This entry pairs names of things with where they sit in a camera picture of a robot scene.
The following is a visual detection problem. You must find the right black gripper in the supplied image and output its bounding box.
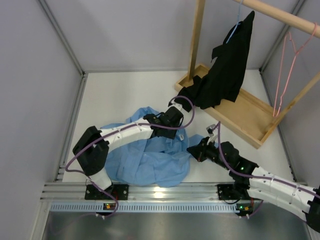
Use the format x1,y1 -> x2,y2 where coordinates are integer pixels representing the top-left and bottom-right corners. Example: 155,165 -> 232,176
186,136 -> 232,171

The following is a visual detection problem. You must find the light blue shirt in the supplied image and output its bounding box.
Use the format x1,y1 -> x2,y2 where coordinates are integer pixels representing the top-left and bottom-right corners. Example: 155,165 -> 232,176
99,106 -> 207,188

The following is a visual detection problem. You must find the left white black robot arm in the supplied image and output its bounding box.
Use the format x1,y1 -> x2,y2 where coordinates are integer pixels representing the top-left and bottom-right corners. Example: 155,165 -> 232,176
72,103 -> 184,200

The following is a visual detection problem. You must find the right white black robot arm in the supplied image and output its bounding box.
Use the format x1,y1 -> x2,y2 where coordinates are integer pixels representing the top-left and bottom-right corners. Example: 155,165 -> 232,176
187,137 -> 320,232

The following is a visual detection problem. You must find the black shirt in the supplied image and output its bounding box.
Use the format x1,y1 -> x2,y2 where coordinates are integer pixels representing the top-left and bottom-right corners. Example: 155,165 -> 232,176
174,11 -> 255,112

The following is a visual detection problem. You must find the wooden clothes rack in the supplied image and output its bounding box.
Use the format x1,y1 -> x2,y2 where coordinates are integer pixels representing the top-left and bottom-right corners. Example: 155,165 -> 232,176
174,0 -> 320,149

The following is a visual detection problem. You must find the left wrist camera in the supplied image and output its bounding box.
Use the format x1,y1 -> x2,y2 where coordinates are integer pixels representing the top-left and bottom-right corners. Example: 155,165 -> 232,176
172,101 -> 183,111

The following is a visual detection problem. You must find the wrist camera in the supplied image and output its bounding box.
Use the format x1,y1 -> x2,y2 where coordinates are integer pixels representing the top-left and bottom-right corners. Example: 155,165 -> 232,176
172,101 -> 183,111
206,124 -> 218,144

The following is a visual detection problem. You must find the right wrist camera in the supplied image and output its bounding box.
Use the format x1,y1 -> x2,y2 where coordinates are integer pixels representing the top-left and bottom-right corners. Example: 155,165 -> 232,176
206,124 -> 218,144

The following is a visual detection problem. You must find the aluminium mounting rail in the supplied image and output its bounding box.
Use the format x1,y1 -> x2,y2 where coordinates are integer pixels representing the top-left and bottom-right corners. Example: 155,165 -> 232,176
40,182 -> 219,203

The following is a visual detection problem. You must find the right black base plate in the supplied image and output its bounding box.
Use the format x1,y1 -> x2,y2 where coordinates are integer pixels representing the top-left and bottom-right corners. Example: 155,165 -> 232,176
217,183 -> 241,201

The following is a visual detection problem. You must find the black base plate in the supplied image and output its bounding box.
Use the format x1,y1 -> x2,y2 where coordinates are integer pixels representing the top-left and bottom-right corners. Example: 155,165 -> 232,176
217,183 -> 241,201
84,184 -> 129,201

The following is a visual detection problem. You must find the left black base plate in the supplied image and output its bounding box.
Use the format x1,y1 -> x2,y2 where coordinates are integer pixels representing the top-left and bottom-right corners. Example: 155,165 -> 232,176
84,184 -> 129,201

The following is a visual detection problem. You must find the blue wire hanger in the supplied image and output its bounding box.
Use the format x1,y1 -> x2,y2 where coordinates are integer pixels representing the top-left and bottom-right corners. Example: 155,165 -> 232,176
226,0 -> 243,44

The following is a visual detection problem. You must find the pink wire hanger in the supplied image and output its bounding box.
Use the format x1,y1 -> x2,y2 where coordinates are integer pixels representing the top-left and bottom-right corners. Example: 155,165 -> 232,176
272,22 -> 318,118

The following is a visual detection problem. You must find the grey slotted cable duct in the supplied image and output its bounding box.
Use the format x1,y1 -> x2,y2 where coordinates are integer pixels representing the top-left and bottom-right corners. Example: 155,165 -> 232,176
50,202 -> 252,213

